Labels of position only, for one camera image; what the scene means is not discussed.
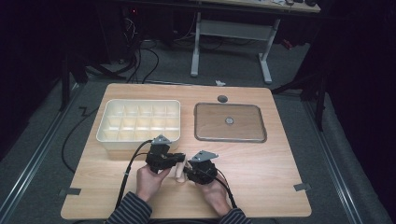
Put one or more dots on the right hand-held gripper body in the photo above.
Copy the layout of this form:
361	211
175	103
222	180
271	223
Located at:
204	171

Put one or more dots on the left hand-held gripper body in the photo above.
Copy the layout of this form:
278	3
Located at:
157	157

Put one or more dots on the pale pink sock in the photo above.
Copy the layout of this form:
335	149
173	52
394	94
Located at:
180	174

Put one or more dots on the cream divided storage box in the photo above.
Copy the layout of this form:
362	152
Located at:
134	124

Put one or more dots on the person's right hand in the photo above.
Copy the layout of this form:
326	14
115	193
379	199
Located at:
216	194

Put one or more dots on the person's left hand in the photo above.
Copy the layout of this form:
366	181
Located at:
148	185

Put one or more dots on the round black table grommet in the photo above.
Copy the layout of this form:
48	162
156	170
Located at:
222	99

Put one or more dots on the white crumpled paper scrap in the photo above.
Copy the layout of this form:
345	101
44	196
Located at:
220	83

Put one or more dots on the grey tape strip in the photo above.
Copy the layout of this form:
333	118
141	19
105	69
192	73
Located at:
72	191
302	187

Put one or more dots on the black metal stand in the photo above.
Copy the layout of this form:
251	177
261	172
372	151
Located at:
65	84
320	102

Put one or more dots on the white-legged wooden desk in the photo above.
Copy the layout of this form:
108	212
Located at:
233	29

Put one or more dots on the metal floor rail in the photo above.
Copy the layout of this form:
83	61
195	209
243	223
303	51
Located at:
333	161
34	158

